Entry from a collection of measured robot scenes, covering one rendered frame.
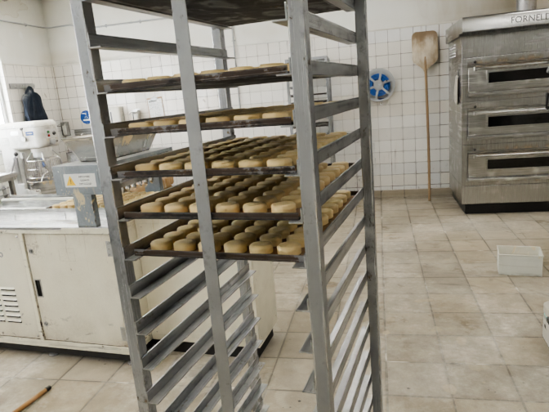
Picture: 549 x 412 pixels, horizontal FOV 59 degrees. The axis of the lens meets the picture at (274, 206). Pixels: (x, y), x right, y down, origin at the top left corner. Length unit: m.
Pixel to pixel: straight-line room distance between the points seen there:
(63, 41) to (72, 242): 5.15
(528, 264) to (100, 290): 2.94
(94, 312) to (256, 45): 4.49
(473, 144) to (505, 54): 0.93
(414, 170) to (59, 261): 4.69
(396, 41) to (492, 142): 1.79
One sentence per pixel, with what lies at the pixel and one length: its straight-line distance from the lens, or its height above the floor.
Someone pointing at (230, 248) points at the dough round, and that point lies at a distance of 1.04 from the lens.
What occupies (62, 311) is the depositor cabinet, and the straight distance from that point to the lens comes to 3.17.
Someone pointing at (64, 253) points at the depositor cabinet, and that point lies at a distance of 2.99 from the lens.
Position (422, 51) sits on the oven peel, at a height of 1.80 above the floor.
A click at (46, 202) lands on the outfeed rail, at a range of 3.65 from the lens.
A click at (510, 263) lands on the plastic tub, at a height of 0.09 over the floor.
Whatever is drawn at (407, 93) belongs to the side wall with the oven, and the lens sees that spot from 6.43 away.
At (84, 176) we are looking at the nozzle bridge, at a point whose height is 1.12.
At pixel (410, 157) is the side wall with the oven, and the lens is 6.50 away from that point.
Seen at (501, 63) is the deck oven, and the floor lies 1.56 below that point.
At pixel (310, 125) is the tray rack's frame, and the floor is 1.40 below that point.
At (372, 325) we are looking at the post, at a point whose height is 0.70.
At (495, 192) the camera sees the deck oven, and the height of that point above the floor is 0.24.
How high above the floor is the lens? 1.46
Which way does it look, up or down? 13 degrees down
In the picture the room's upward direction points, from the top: 5 degrees counter-clockwise
